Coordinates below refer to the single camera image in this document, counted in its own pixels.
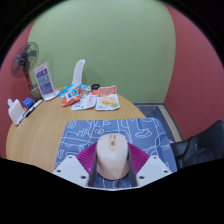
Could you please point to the white tissue box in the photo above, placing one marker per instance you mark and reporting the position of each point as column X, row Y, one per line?
column 16, row 113

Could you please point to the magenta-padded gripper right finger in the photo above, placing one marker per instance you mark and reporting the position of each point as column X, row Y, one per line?
column 154, row 168

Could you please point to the small blue box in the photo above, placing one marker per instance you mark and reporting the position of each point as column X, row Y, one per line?
column 28, row 102

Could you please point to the blue snack packet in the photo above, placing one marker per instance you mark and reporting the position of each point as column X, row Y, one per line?
column 65, row 90

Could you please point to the orange and white snack packet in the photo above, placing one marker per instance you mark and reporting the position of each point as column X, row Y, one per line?
column 107, row 98

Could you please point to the black whiteboard marker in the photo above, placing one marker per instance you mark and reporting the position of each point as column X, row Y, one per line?
column 34, row 107
column 21, row 118

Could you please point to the small black round lid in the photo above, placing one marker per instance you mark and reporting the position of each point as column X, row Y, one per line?
column 95, row 86

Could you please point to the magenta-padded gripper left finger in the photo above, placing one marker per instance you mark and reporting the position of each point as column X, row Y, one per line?
column 69, row 168

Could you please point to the acrylic sign stand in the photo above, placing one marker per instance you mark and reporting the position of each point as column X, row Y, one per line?
column 45, row 80

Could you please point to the orange snack bag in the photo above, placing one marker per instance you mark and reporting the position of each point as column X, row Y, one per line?
column 71, row 96

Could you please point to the beige computer mouse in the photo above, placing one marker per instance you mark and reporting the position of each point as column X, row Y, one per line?
column 112, row 156

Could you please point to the standing fan with red pole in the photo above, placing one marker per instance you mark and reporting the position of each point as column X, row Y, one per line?
column 24, row 59

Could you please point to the blue patterned mouse pad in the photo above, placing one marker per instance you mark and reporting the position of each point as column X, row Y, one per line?
column 83, row 133

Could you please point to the grey floor mat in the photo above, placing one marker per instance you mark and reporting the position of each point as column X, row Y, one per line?
column 160, row 115

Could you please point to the white chair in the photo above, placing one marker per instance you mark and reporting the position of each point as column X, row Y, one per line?
column 78, row 71

